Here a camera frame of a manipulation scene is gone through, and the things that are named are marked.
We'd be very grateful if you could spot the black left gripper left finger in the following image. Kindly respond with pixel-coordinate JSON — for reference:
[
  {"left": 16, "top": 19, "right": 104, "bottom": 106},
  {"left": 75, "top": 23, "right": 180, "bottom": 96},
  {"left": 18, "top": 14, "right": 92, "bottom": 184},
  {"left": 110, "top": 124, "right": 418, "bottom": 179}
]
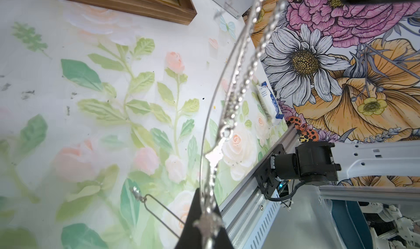
[{"left": 175, "top": 189, "right": 233, "bottom": 249}]

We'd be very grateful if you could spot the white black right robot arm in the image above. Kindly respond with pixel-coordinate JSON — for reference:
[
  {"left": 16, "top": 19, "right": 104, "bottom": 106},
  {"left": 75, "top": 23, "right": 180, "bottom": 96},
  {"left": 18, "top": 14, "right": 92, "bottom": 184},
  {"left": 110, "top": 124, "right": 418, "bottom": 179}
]
[{"left": 269, "top": 141, "right": 420, "bottom": 186}]

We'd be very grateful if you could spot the white blue tube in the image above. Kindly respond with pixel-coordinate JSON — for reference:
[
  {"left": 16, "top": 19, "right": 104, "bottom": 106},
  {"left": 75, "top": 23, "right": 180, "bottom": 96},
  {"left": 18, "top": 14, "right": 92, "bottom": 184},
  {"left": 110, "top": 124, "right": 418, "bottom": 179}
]
[{"left": 257, "top": 82, "right": 284, "bottom": 125}]

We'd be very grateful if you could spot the aluminium front rail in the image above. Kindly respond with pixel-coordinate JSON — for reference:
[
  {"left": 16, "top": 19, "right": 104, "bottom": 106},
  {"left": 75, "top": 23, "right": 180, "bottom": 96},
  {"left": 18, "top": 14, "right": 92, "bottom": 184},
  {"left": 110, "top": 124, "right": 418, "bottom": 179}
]
[{"left": 219, "top": 127, "right": 299, "bottom": 249}]

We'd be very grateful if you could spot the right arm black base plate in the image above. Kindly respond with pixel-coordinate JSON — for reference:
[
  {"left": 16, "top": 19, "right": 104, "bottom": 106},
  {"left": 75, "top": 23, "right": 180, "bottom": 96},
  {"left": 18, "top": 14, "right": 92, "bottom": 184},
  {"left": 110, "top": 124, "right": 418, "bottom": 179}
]
[{"left": 254, "top": 144, "right": 285, "bottom": 198}]

